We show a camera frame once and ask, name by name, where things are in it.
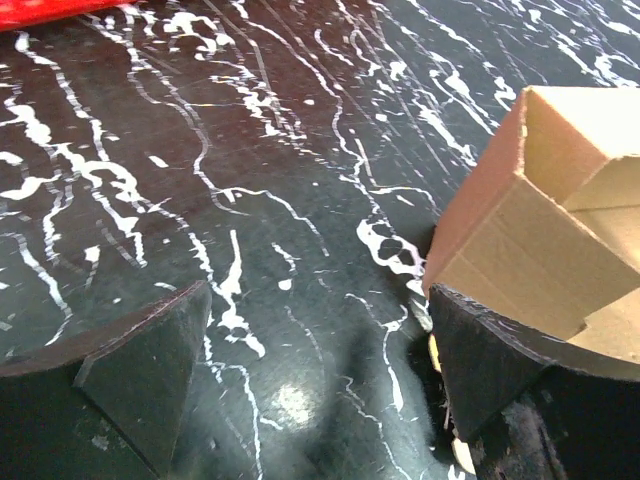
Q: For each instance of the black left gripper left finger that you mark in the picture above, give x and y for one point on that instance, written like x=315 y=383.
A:
x=106 y=403

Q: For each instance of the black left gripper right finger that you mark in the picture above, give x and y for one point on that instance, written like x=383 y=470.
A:
x=529 y=405

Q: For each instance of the brown cardboard box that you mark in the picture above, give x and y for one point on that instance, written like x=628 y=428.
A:
x=545 y=230

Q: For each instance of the red plastic shopping basket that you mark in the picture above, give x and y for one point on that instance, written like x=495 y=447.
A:
x=21 y=13

